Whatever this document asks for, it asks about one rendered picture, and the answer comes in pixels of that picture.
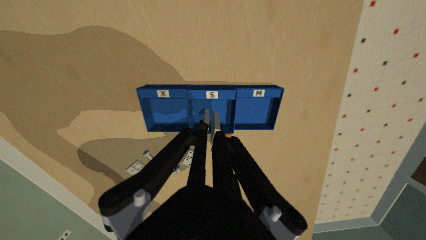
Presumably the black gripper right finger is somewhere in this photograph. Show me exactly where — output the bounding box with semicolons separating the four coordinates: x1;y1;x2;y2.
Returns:
211;111;308;240

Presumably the blue rack of labelled bins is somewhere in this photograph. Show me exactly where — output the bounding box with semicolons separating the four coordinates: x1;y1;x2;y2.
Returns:
136;84;285;134

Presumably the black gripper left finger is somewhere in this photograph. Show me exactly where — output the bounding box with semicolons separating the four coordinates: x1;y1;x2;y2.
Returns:
98;109;210;240

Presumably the grey bolt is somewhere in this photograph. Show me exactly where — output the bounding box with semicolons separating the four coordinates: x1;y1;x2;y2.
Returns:
143;151;153;160

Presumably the white domino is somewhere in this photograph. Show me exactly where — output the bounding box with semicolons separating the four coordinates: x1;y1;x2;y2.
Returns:
182;149;194;166

